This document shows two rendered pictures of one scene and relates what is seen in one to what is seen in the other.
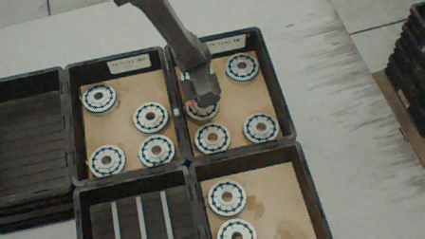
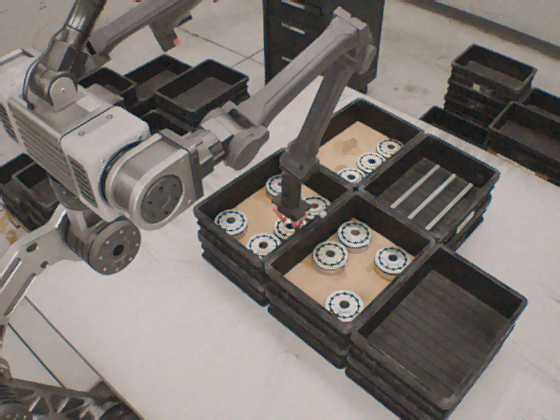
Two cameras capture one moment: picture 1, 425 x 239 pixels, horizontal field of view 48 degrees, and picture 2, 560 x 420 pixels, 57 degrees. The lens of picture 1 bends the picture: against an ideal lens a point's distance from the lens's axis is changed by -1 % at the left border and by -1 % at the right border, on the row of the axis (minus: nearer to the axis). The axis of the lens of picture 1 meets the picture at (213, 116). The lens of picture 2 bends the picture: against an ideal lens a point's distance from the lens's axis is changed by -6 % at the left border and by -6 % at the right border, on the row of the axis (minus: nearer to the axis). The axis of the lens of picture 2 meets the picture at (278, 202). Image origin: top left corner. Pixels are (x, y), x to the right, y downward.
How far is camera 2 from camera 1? 1.68 m
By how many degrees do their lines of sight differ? 66
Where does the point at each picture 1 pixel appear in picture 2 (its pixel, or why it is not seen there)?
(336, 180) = not seen: hidden behind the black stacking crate
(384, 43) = (25, 305)
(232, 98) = (263, 221)
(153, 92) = (300, 278)
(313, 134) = not seen: hidden behind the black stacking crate
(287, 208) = (326, 156)
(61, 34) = not seen: outside the picture
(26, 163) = (446, 326)
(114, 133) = (362, 281)
